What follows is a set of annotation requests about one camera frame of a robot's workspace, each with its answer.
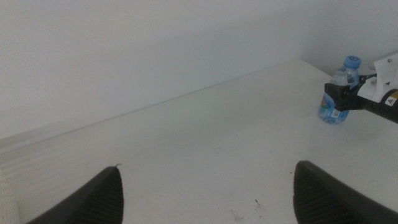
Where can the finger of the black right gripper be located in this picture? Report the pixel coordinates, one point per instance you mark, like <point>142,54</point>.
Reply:
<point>339,98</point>
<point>354,81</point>

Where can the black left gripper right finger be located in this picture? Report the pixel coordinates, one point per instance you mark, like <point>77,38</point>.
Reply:
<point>326,199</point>

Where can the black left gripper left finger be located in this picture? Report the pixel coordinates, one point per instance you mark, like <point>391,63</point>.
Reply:
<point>96,202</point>

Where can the water bottle with blue cap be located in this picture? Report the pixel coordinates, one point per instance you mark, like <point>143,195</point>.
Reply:
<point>343,77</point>

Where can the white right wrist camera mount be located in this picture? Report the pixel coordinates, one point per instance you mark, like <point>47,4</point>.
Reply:
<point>388,71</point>

